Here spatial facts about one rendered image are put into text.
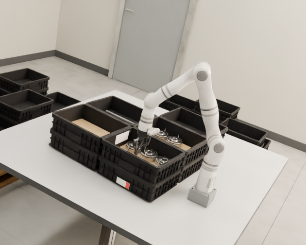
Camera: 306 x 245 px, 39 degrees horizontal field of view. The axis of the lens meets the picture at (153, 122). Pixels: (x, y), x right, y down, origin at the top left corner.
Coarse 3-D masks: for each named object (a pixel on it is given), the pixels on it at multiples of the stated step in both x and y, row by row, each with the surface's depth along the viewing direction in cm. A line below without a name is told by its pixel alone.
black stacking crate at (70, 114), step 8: (64, 112) 267; (72, 112) 274; (80, 112) 281; (88, 112) 281; (96, 112) 277; (56, 120) 258; (72, 120) 277; (88, 120) 282; (96, 120) 279; (104, 120) 275; (112, 120) 271; (56, 128) 261; (64, 128) 256; (72, 128) 253; (104, 128) 276; (112, 128) 272; (120, 128) 269; (64, 136) 257; (72, 136) 254; (80, 136) 251; (80, 144) 252; (88, 144) 249; (96, 144) 245; (96, 152) 247
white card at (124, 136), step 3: (126, 132) 259; (120, 135) 254; (123, 135) 257; (126, 135) 260; (117, 138) 253; (120, 138) 256; (123, 138) 259; (126, 138) 262; (117, 141) 254; (120, 141) 257
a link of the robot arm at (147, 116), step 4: (152, 92) 232; (144, 108) 233; (148, 108) 233; (152, 108) 233; (144, 112) 230; (148, 112) 230; (152, 112) 231; (144, 116) 230; (148, 116) 230; (152, 116) 231; (144, 120) 231; (148, 120) 231; (152, 120) 232
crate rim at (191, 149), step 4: (156, 116) 287; (168, 120) 285; (136, 124) 268; (176, 124) 281; (184, 128) 278; (192, 132) 275; (200, 136) 273; (164, 140) 255; (204, 140) 267; (172, 144) 253; (200, 144) 261; (204, 144) 267; (180, 148) 250; (192, 148) 253; (196, 148) 258; (188, 152) 250
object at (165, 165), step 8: (128, 128) 261; (136, 128) 263; (112, 136) 248; (152, 136) 257; (104, 144) 240; (112, 144) 237; (168, 144) 252; (120, 152) 235; (128, 152) 233; (184, 152) 246; (136, 160) 230; (144, 160) 228; (176, 160) 239; (152, 168) 225; (160, 168) 225
